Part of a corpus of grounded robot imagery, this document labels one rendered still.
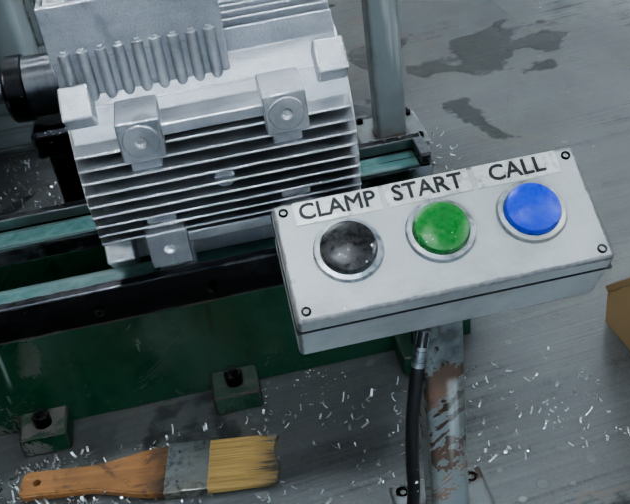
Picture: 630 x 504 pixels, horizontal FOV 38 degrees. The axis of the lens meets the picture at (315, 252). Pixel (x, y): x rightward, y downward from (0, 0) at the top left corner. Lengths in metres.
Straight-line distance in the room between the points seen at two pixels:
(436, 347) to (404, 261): 0.09
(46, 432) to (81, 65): 0.30
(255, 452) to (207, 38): 0.32
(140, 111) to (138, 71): 0.04
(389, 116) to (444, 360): 0.57
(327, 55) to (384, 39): 0.40
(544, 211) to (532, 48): 0.83
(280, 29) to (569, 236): 0.28
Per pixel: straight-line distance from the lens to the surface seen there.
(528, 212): 0.50
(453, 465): 0.63
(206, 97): 0.66
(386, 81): 1.07
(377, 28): 1.04
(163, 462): 0.75
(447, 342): 0.55
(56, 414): 0.81
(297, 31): 0.68
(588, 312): 0.85
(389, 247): 0.49
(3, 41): 1.18
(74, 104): 0.65
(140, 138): 0.63
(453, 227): 0.49
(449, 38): 1.36
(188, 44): 0.66
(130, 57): 0.66
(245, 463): 0.73
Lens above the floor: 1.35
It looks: 36 degrees down
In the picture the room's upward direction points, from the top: 9 degrees counter-clockwise
